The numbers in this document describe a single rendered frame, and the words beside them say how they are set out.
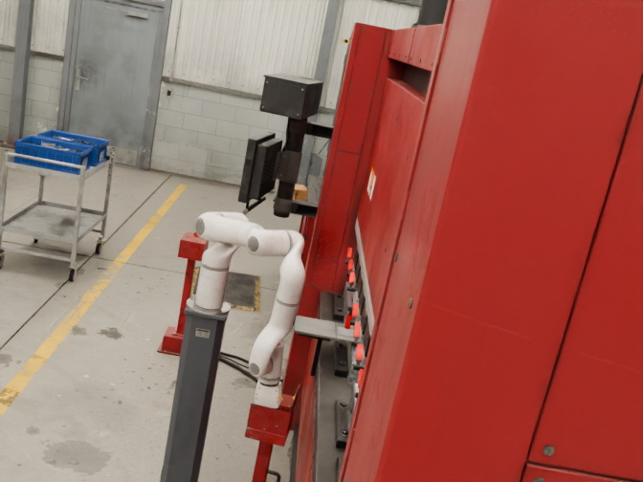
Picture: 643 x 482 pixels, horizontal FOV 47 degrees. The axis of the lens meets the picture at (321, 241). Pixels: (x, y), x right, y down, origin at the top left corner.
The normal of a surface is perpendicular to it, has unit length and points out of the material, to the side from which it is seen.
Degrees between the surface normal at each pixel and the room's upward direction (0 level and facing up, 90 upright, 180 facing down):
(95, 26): 90
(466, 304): 90
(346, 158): 90
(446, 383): 90
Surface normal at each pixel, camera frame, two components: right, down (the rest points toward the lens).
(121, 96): 0.01, 0.27
